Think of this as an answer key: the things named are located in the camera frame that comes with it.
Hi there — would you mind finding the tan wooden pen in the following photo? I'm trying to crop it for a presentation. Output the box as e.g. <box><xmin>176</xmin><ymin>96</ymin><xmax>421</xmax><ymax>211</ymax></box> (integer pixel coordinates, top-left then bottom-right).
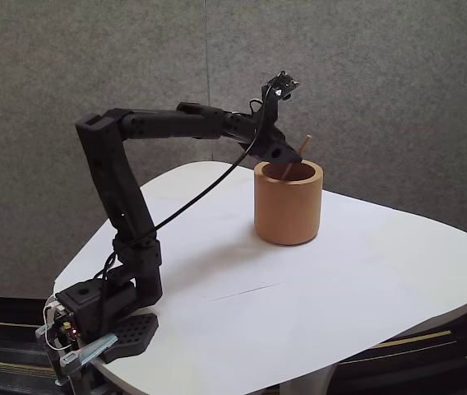
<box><xmin>281</xmin><ymin>135</ymin><xmax>312</xmax><ymax>181</ymax></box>

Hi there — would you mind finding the tan cylindrical pen holder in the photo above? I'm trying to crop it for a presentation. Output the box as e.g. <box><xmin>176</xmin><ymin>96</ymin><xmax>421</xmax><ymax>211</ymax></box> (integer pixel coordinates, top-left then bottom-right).
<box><xmin>253</xmin><ymin>160</ymin><xmax>325</xmax><ymax>247</ymax></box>

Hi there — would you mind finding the white table leg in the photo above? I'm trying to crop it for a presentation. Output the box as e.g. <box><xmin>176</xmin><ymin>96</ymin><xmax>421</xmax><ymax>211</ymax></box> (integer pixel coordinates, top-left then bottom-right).
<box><xmin>278</xmin><ymin>364</ymin><xmax>338</xmax><ymax>395</ymax></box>

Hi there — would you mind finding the metal table clamp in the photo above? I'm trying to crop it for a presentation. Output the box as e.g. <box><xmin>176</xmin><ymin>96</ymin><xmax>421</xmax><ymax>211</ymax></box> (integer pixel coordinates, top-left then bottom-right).
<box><xmin>35</xmin><ymin>324</ymin><xmax>118</xmax><ymax>388</ymax></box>

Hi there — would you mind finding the red white servo wire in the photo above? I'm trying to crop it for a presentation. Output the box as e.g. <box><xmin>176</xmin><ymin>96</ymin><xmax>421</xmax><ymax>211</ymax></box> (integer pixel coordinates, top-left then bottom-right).
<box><xmin>233</xmin><ymin>97</ymin><xmax>264</xmax><ymax>119</ymax></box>

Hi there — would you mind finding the bare camera circuit board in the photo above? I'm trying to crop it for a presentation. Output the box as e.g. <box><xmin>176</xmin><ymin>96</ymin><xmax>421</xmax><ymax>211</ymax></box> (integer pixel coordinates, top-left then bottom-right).
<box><xmin>261</xmin><ymin>70</ymin><xmax>302</xmax><ymax>103</ymax></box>

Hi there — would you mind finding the black camera cable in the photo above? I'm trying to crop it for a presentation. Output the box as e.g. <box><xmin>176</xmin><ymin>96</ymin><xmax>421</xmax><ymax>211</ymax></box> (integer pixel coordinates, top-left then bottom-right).
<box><xmin>93</xmin><ymin>80</ymin><xmax>280</xmax><ymax>330</ymax></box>

